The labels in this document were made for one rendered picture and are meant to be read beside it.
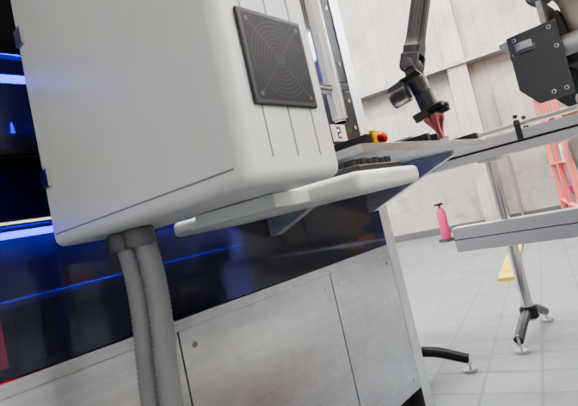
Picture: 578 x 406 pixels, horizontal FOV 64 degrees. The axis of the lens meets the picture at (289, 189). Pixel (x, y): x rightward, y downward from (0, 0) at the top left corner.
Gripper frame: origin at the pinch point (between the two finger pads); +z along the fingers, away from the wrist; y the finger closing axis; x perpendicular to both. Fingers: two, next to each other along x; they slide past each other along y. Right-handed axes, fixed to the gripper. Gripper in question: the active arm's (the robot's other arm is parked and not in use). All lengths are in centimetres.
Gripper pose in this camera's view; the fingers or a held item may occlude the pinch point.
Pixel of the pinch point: (441, 135)
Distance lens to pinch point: 152.2
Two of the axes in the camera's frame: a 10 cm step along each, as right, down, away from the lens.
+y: -6.8, 3.7, 6.3
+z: 3.5, 9.2, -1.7
